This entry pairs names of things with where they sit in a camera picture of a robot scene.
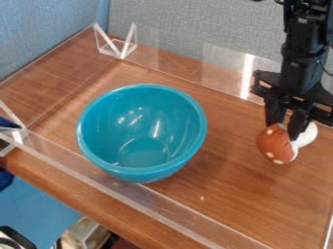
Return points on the black and white object corner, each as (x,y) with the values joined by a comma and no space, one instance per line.
(12,240)

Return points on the clear acrylic barrier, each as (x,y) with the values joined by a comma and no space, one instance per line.
(225,70)
(68,173)

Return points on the grey metal object below table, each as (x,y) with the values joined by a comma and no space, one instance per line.
(84,235)

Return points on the clear acrylic corner bracket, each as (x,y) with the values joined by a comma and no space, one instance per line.
(112,46)

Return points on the clear acrylic left bracket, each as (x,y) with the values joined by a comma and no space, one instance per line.
(8,114)

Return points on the blue plastic bowl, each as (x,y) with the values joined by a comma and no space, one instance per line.
(141,131)

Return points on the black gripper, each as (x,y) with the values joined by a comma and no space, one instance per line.
(294,89)

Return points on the brown and white toy mushroom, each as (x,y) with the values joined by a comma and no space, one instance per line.
(277,147)

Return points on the dark blue object at left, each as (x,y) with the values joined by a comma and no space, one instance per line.
(5,176)

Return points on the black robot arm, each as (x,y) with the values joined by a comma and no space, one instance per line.
(308,25)

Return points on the clear acrylic back barrier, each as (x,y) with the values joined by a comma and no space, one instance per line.
(225,70)

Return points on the clear acrylic front barrier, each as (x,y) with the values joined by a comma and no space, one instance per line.
(68,173)

